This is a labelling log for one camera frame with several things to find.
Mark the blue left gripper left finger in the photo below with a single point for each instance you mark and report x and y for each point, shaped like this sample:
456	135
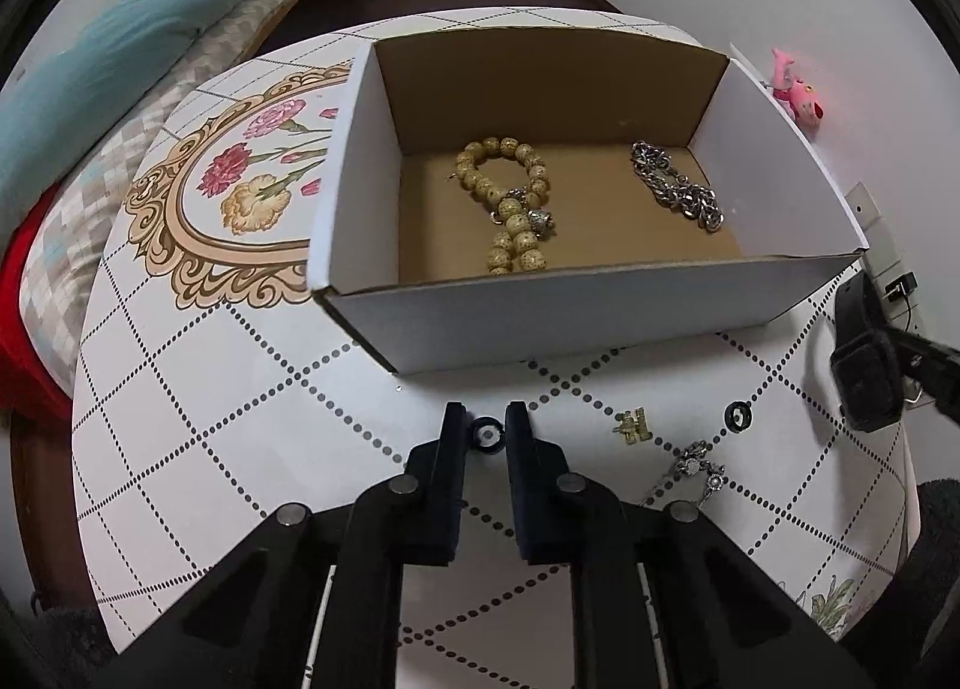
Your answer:
432	512

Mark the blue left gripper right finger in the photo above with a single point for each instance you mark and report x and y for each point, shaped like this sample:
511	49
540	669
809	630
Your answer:
538	509

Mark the black watch band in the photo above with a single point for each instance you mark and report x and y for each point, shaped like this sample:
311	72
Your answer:
865	363

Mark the gold H earring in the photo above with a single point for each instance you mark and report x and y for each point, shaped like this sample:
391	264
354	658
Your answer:
632	426

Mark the black charger plug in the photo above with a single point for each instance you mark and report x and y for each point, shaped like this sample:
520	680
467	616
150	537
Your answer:
901	288

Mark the white cardboard box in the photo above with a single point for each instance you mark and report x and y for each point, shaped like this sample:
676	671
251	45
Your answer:
685	199

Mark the pink panther plush toy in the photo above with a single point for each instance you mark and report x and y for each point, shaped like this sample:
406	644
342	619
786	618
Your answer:
799	97

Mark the checkered mattress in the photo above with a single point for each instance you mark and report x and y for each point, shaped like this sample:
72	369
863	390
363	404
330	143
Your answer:
63	256

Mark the teal quilt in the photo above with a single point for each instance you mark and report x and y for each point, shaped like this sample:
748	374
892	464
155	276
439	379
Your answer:
54	115

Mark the wall power strip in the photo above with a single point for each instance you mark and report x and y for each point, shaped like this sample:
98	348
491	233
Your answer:
884	261

